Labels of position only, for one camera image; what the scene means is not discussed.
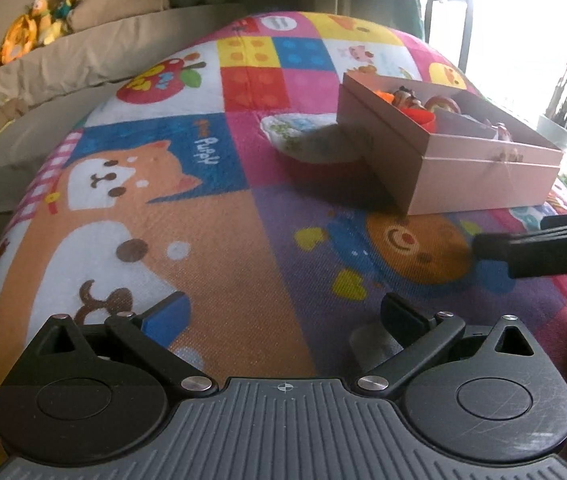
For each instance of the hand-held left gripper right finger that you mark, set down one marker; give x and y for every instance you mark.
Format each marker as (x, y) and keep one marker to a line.
(403, 317)

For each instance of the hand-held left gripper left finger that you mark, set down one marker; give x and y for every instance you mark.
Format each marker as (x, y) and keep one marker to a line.
(166, 317)

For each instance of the pink cardboard box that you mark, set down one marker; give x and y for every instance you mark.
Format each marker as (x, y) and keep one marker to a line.
(483, 180)

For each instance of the colourful cartoon play mat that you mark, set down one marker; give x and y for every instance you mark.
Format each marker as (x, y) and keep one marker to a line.
(223, 240)

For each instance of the beige sofa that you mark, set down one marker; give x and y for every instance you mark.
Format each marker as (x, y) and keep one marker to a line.
(63, 75)

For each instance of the white plant pot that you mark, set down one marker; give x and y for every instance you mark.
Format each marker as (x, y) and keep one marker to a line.
(558, 132)

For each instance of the red and yellow round toy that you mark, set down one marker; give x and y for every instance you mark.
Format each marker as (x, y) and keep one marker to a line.
(443, 105)

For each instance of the small pink toy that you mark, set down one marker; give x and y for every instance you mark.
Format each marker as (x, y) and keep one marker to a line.
(501, 132)

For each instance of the plush doll with green clothes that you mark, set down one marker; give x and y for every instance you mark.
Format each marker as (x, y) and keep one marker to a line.
(65, 2)

